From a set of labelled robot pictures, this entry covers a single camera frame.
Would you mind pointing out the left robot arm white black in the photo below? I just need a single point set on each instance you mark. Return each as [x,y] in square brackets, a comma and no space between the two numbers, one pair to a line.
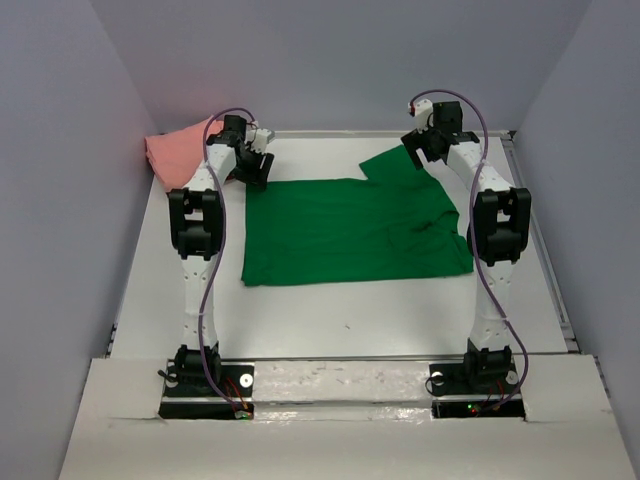
[198,229]

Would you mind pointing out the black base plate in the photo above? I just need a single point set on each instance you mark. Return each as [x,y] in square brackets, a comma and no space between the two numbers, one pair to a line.
[195,399]
[454,397]

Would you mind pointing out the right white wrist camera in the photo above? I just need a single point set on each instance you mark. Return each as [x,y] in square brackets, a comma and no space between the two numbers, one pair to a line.
[421,112]

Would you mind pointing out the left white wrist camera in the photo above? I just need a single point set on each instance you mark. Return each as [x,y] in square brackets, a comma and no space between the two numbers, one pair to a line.
[258,139]

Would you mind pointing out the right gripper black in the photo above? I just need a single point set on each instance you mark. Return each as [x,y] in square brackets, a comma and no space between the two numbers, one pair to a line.
[415,141]

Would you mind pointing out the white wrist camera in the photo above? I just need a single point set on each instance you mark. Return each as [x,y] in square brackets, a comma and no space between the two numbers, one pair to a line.
[421,112]
[258,139]

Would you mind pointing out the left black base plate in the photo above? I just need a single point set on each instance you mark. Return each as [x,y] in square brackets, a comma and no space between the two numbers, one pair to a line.
[195,399]

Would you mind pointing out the pink folded t shirt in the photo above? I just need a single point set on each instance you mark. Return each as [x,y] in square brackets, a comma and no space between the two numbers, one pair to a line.
[174,157]

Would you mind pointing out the green t shirt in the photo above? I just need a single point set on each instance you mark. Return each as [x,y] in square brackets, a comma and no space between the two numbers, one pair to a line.
[395,223]

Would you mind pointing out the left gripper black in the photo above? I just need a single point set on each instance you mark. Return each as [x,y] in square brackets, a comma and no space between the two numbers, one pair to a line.
[257,177]

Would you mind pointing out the white cardboard front cover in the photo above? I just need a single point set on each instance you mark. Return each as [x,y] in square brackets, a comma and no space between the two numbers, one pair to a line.
[347,420]

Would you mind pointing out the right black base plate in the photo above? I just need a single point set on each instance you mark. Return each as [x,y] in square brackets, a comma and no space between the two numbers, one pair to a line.
[454,397]

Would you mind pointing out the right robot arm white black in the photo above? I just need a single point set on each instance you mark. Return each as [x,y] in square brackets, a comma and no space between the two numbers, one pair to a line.
[498,233]

